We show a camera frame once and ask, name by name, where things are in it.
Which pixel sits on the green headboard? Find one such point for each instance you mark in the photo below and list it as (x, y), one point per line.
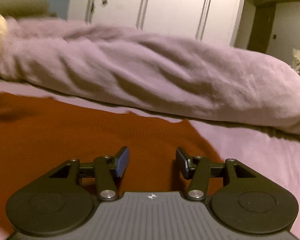
(20, 5)

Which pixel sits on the white wardrobe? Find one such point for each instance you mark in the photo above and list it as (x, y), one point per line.
(170, 5)

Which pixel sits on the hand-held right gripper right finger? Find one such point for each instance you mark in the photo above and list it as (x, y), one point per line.
(181, 163)

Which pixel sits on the brown knit cardigan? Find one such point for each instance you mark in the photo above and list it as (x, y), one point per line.
(52, 135)

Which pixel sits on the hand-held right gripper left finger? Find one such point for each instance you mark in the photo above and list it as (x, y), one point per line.
(122, 163)

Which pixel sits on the lilac rolled duvet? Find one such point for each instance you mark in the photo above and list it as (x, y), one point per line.
(140, 75)

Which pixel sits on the dark wooden door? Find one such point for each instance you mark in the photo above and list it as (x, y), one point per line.
(261, 27)

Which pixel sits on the lilac bed sheet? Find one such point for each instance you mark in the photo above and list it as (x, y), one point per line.
(265, 160)

